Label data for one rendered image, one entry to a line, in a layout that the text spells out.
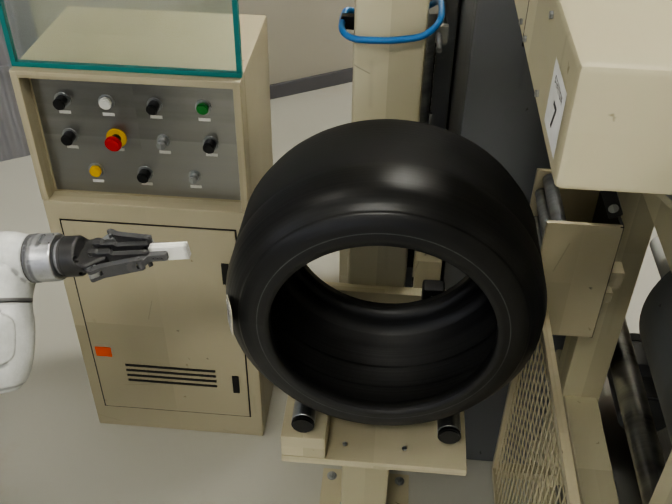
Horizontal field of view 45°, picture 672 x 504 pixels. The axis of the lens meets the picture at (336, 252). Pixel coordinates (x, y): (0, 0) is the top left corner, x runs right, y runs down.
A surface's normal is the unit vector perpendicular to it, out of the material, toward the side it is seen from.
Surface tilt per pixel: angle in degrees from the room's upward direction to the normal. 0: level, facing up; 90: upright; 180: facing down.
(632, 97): 90
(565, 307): 90
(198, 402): 90
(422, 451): 0
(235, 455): 0
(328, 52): 90
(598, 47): 0
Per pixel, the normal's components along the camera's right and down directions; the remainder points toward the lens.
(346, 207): -0.25, -0.15
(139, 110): -0.09, 0.62
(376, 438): 0.01, -0.78
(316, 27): 0.44, 0.56
